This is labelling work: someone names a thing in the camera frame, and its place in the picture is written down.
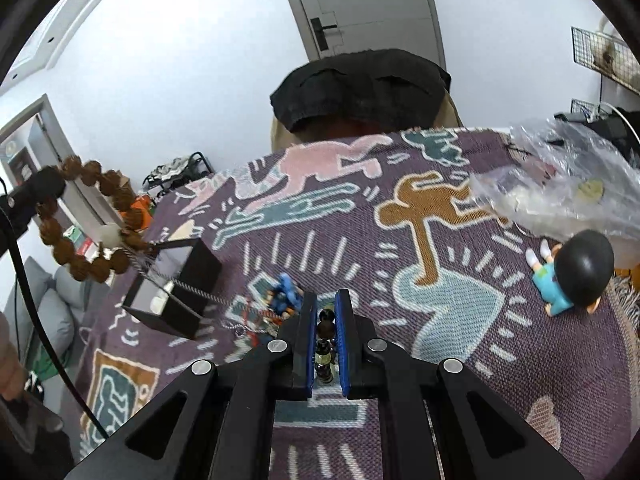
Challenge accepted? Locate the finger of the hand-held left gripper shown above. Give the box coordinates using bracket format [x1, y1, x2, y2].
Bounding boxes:
[0, 166, 67, 256]

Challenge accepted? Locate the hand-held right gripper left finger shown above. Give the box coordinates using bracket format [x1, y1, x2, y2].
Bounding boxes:
[65, 292, 319, 480]

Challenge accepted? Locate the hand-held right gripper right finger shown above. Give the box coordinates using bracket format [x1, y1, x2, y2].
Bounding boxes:
[335, 289, 587, 480]

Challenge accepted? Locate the dark beaded bracelet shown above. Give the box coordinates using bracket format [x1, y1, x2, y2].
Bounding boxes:
[314, 307, 337, 386]

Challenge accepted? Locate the blue bead charm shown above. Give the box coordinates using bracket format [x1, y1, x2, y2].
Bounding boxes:
[265, 272, 303, 318]

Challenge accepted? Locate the brown wooden bead bracelet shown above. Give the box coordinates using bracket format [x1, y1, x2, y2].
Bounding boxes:
[36, 155, 151, 283]

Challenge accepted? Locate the black jewelry box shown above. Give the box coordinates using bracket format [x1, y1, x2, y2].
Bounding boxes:
[121, 237, 223, 341]

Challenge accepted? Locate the person's left hand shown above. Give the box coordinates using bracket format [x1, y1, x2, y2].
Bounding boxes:
[0, 311, 27, 402]

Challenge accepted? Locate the grey sofa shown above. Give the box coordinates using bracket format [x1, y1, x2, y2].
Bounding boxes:
[15, 255, 96, 376]

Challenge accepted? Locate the orange shopping bag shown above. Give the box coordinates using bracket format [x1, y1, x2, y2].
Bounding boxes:
[131, 195, 153, 231]

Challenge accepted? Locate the printed purple blanket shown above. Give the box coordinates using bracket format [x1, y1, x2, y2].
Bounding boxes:
[75, 127, 640, 480]

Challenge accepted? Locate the black shoe rack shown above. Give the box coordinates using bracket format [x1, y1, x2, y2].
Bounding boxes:
[142, 151, 213, 198]

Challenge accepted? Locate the black jacket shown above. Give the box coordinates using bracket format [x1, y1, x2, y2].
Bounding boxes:
[270, 48, 452, 141]

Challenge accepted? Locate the doll figure with black hair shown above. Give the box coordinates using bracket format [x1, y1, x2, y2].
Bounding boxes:
[525, 229, 616, 317]

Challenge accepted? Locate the clear plastic bag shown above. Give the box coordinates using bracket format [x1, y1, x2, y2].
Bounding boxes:
[470, 117, 640, 256]

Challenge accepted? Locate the grey door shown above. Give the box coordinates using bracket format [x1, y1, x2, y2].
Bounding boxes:
[274, 0, 446, 68]

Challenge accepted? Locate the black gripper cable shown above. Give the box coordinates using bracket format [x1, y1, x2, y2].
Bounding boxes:
[0, 200, 108, 438]

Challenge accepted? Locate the black door handle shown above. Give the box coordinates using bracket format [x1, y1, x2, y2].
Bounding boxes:
[310, 16, 341, 52]

